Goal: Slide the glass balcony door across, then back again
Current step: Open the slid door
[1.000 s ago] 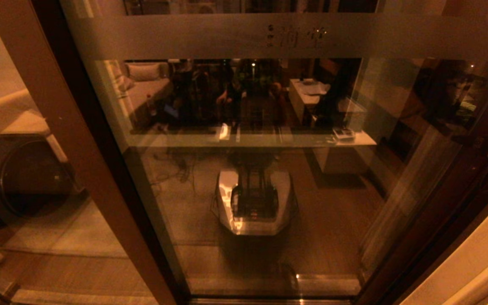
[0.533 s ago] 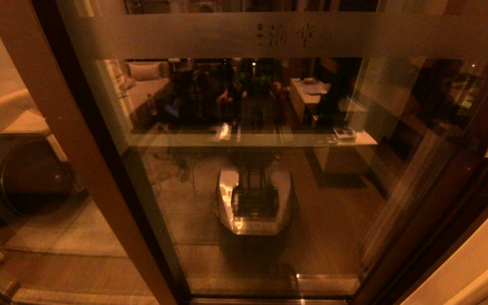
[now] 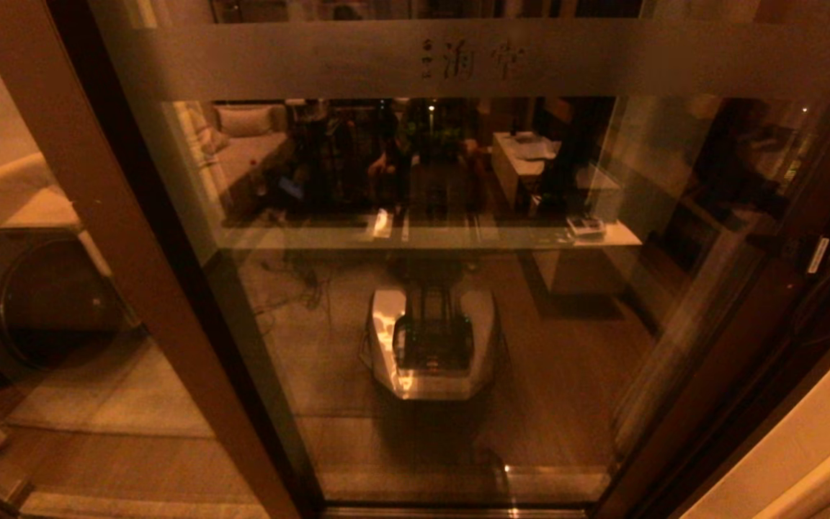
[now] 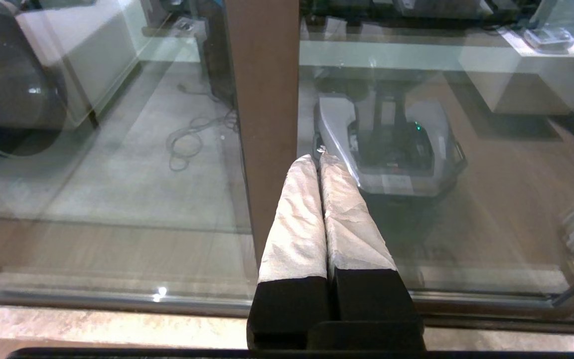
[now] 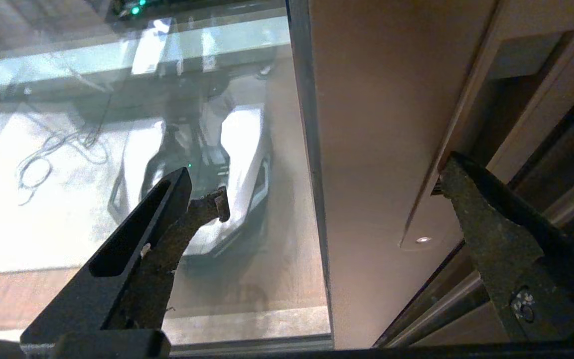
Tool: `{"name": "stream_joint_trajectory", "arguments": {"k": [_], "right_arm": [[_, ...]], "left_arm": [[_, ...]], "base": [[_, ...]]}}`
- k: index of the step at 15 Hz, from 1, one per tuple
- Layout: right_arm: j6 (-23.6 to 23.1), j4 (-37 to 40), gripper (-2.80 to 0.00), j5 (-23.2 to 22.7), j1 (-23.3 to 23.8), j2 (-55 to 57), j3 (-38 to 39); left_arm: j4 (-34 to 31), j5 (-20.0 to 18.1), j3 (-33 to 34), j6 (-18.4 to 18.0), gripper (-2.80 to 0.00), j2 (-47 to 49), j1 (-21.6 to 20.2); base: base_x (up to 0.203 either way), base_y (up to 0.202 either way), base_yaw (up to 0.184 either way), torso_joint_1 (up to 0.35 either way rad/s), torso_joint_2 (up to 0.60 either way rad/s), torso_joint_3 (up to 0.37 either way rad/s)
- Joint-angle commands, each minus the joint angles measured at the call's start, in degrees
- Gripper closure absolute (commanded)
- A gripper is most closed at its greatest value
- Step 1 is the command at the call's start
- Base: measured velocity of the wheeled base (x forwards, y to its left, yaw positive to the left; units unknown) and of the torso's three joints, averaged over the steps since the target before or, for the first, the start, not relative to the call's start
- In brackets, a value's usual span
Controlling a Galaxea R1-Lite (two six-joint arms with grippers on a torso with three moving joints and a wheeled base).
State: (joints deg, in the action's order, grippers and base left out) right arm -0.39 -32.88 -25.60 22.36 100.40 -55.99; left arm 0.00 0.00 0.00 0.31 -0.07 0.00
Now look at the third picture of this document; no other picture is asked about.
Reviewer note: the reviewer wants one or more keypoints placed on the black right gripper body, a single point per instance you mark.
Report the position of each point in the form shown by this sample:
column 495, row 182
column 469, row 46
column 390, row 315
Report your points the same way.
column 817, row 256

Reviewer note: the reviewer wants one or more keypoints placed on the dark brown door jamb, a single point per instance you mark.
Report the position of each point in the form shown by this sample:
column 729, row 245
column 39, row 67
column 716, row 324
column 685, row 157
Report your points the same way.
column 732, row 447

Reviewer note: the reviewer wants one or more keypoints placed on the metal door floor track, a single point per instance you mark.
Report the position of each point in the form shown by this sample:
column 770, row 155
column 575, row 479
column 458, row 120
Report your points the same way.
column 422, row 513

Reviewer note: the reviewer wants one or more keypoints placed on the brown framed sliding glass door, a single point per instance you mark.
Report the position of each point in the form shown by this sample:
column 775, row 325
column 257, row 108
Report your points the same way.
column 314, row 61

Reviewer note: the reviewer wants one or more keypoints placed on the fixed brown door frame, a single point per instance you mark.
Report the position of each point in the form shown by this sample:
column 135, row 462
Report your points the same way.
column 123, row 216

